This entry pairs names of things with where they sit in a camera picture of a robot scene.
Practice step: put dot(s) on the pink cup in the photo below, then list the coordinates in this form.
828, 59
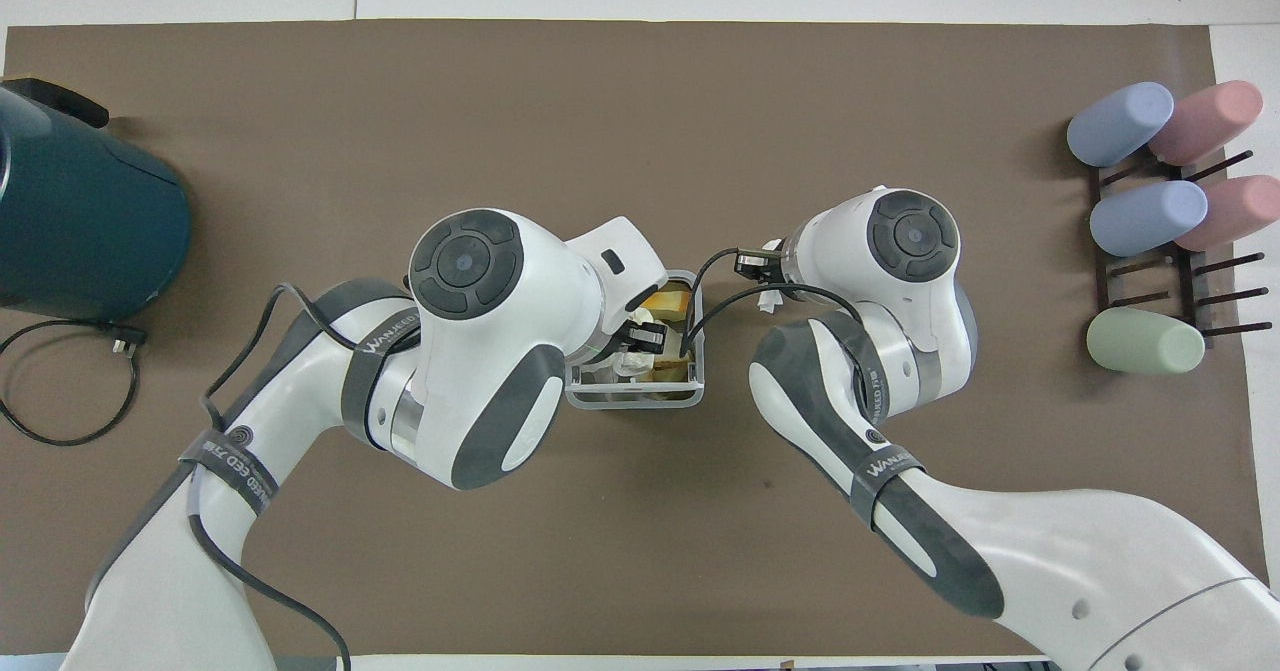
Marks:
1212, 119
1238, 211

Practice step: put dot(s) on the white crumpled tissue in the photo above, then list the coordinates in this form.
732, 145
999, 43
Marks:
774, 301

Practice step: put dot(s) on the blue cup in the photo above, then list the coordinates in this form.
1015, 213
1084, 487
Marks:
1120, 123
1148, 218

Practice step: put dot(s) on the dark teal appliance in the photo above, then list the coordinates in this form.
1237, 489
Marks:
80, 221

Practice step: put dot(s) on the green cup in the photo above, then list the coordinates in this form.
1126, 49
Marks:
1145, 341

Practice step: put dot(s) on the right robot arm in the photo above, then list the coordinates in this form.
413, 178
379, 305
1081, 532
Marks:
1050, 541

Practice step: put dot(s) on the yellow trash piece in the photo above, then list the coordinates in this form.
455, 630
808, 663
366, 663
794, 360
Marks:
668, 303

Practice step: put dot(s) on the small grey trash bin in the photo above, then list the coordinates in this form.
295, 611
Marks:
630, 398

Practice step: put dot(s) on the black cup rack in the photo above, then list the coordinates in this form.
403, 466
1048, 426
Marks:
1185, 276

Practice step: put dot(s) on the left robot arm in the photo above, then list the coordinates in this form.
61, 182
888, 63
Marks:
480, 351

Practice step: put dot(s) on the white crumpled paper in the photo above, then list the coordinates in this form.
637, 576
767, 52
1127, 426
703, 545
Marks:
630, 363

